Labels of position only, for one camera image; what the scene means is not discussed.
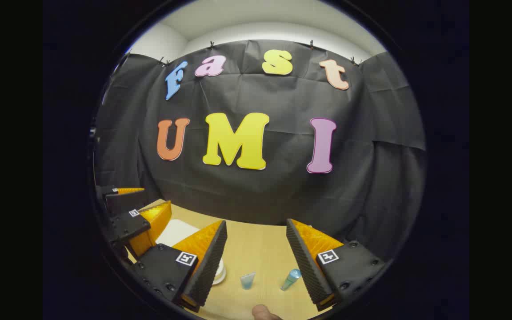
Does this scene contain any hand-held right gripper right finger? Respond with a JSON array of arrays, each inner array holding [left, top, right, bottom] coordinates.
[[286, 218, 386, 312]]

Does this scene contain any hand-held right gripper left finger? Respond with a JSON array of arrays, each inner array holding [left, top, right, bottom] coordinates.
[[131, 220, 228, 313]]

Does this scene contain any white cream jar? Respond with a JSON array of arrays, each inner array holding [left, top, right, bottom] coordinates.
[[213, 258, 227, 285]]

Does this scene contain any teal bottle with blue cap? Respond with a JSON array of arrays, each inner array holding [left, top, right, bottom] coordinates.
[[280, 268, 302, 292]]

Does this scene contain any black backdrop cloth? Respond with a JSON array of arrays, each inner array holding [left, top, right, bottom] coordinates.
[[94, 39, 426, 263]]

